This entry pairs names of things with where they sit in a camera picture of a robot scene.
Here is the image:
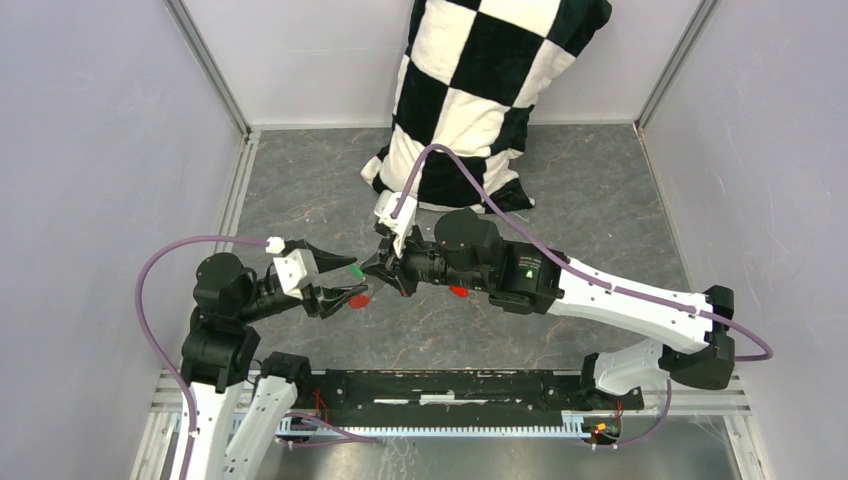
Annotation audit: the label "key with green tag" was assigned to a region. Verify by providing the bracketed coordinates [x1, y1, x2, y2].
[349, 265, 365, 280]

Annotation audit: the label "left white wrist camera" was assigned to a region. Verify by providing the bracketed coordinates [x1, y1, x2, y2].
[265, 236, 319, 300]

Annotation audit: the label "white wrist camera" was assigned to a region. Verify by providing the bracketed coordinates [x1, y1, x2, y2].
[265, 236, 319, 300]
[374, 190, 418, 258]

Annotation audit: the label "white slotted cable duct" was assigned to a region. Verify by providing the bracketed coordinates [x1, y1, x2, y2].
[275, 416, 590, 440]

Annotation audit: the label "metal key holder red handle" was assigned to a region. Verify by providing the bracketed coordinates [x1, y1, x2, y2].
[348, 281, 386, 310]

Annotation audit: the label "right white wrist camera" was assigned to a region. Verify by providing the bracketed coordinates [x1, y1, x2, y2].
[374, 190, 418, 258]

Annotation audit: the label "purple cable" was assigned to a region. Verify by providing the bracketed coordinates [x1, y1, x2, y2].
[135, 235, 376, 480]
[390, 142, 775, 452]

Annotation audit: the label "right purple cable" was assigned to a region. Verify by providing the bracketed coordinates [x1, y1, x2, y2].
[390, 142, 775, 452]

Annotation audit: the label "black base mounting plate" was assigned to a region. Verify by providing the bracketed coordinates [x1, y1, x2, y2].
[295, 370, 645, 428]

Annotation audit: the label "key with red tag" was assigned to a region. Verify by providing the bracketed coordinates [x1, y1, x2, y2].
[449, 286, 479, 302]

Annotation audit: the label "black white checkered pillow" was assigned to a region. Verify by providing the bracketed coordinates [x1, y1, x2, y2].
[361, 0, 613, 213]

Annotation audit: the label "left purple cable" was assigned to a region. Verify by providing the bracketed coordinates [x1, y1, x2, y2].
[135, 235, 376, 480]

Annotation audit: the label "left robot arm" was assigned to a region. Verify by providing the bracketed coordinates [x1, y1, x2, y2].
[171, 237, 367, 479]

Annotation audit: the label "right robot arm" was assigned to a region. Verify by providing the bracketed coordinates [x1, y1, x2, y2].
[361, 209, 735, 408]

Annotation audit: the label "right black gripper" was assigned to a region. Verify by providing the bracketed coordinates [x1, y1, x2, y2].
[361, 220, 490, 299]

